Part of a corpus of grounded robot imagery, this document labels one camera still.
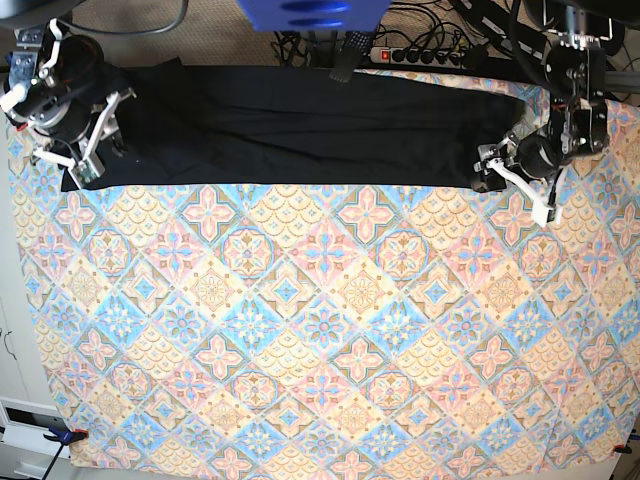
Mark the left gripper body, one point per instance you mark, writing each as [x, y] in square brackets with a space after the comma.
[538, 158]

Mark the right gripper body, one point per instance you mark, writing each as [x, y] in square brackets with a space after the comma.
[65, 116]

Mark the black T-shirt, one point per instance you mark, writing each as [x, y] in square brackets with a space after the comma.
[271, 125]

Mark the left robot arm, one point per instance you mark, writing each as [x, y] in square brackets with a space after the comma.
[558, 44]

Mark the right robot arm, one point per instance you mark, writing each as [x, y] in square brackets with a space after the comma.
[60, 87]

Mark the white power strip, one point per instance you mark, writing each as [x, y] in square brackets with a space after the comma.
[410, 57]

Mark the patterned tablecloth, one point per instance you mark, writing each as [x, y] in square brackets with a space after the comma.
[352, 332]

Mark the white cabinet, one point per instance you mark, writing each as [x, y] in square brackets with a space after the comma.
[27, 407]

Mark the orange clamp bottom right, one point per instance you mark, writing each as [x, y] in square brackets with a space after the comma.
[623, 449]

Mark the blue clamp bottom left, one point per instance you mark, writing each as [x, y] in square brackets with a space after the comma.
[65, 437]

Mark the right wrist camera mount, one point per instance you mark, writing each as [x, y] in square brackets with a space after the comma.
[81, 159]

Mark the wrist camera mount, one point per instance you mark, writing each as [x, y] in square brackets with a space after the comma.
[543, 211]
[81, 159]

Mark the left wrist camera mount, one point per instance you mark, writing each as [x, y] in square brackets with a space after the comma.
[543, 211]

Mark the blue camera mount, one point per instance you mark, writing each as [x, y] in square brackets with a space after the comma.
[309, 15]

